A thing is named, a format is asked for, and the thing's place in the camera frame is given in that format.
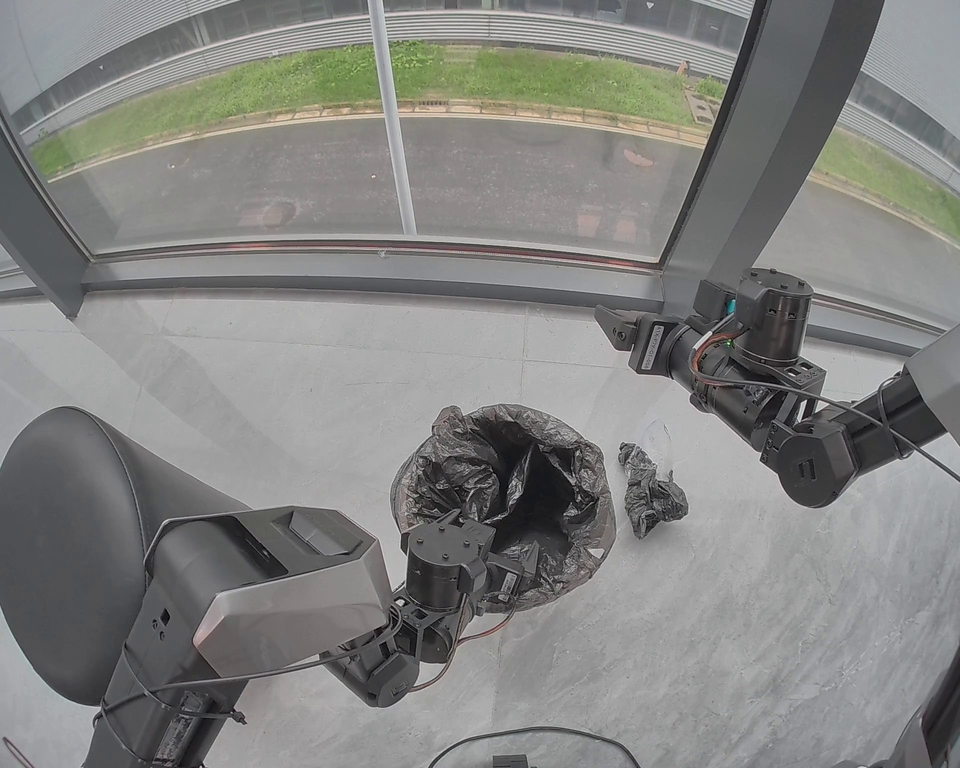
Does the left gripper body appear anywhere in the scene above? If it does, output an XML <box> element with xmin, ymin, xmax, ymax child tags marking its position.
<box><xmin>482</xmin><ymin>545</ymin><xmax>543</xmax><ymax>605</ymax></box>

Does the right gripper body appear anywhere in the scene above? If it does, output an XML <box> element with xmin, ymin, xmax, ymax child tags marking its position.
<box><xmin>629</xmin><ymin>312</ymin><xmax>741</xmax><ymax>396</ymax></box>

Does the black plastic bag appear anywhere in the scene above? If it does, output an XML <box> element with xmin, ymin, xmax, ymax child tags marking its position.
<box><xmin>390</xmin><ymin>403</ymin><xmax>618</xmax><ymax>615</ymax></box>

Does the crumpled black plastic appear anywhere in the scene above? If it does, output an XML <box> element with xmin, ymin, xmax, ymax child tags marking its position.
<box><xmin>617</xmin><ymin>441</ymin><xmax>690</xmax><ymax>541</ymax></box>

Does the window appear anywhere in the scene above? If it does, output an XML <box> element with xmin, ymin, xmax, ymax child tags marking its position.
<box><xmin>0</xmin><ymin>0</ymin><xmax>960</xmax><ymax>355</ymax></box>

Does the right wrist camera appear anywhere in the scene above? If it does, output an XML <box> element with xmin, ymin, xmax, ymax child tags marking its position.
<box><xmin>693</xmin><ymin>279</ymin><xmax>742</xmax><ymax>324</ymax></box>

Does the black cable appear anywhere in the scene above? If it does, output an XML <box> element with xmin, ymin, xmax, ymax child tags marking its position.
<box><xmin>442</xmin><ymin>725</ymin><xmax>640</xmax><ymax>768</ymax></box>
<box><xmin>91</xmin><ymin>607</ymin><xmax>402</xmax><ymax>729</ymax></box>
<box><xmin>813</xmin><ymin>396</ymin><xmax>960</xmax><ymax>483</ymax></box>

